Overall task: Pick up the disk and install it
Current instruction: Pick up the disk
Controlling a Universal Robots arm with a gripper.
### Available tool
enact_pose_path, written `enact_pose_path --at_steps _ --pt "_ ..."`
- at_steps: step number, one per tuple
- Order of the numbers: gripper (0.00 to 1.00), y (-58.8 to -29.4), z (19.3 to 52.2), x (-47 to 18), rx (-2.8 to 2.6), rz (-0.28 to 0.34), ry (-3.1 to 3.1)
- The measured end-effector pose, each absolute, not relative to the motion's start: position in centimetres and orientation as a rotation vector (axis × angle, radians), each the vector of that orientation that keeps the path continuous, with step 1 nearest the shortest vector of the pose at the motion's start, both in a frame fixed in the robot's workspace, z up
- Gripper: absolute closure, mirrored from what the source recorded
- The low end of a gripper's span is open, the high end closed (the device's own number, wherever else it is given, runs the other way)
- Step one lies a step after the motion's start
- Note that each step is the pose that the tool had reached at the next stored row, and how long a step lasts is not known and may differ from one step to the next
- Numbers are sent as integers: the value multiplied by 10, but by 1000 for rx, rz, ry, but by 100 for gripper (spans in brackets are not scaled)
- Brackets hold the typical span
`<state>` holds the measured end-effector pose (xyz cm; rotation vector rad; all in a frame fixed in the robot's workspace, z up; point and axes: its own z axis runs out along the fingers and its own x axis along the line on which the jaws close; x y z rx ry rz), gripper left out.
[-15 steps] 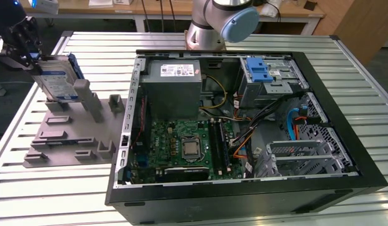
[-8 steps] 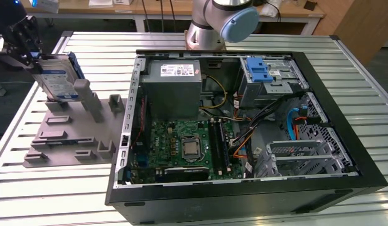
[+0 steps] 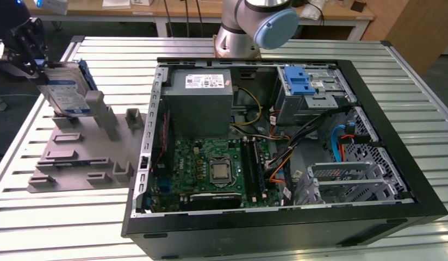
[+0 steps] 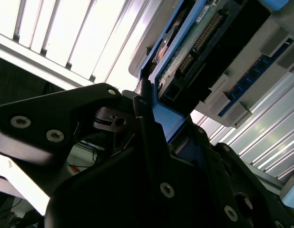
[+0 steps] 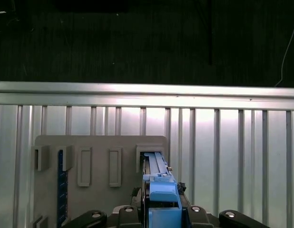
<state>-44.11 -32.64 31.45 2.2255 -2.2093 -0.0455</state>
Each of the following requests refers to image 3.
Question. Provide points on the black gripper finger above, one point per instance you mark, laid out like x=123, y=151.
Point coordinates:
x=33, y=40
x=17, y=62

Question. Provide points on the hard disk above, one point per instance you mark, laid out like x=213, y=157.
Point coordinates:
x=64, y=95

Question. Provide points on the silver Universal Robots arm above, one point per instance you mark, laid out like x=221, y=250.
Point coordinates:
x=239, y=16

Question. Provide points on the grey metal disk bay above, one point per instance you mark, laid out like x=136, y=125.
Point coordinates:
x=351, y=181

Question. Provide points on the wooden desk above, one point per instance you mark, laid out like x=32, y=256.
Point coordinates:
x=100, y=12

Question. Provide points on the white paper sheet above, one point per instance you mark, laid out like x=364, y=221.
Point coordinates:
x=115, y=3

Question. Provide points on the white small box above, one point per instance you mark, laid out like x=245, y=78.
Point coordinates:
x=141, y=2

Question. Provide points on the grey parts rack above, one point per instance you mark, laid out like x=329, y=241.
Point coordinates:
x=93, y=152

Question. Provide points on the grey power supply unit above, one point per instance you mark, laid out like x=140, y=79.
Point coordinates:
x=199, y=114

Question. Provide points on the green motherboard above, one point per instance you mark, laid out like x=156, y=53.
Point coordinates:
x=195, y=155

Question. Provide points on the CPU socket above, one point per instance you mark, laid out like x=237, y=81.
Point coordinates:
x=220, y=160

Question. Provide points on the silver CPU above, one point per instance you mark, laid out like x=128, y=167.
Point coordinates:
x=219, y=171

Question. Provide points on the blue drive cage latch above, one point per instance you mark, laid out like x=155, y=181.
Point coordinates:
x=296, y=79

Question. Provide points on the black graphics card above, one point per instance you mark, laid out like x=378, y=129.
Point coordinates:
x=213, y=199

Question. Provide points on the black RAM slot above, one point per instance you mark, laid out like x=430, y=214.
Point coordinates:
x=248, y=168

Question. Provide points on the white plastic bag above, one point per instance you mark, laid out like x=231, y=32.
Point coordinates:
x=312, y=11

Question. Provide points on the grey metal drive cage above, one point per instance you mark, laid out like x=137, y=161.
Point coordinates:
x=317, y=103

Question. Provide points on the black open PC case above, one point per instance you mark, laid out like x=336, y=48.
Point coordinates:
x=245, y=233

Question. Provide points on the wooden cabinet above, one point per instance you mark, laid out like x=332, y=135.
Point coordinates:
x=419, y=27

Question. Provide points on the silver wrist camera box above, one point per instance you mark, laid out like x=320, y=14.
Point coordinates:
x=51, y=6

